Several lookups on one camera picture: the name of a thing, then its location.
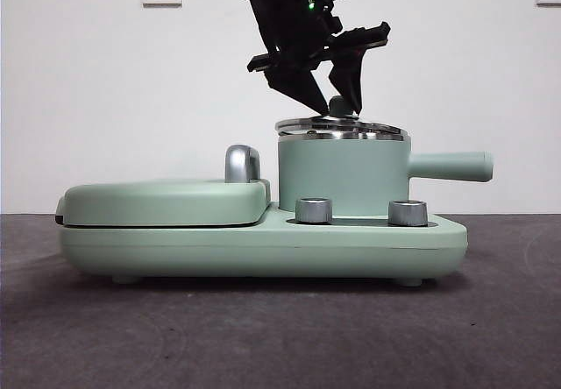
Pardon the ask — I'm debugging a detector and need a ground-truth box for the green breakfast machine base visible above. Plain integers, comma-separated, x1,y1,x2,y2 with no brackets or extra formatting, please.
59,200,469,286

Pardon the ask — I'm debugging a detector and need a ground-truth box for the silver control knob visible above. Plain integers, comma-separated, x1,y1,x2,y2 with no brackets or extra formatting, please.
295,196,333,223
388,199,429,227

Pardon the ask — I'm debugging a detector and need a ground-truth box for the glass lid with green knob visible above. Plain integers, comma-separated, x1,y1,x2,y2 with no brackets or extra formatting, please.
273,95,407,138

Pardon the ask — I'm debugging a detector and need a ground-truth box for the green griddle cover chrome handle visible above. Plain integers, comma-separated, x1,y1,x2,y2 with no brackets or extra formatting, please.
54,144,273,229

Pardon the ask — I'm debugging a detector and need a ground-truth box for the green pot with handle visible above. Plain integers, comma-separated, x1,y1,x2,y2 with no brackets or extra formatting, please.
278,126,495,215

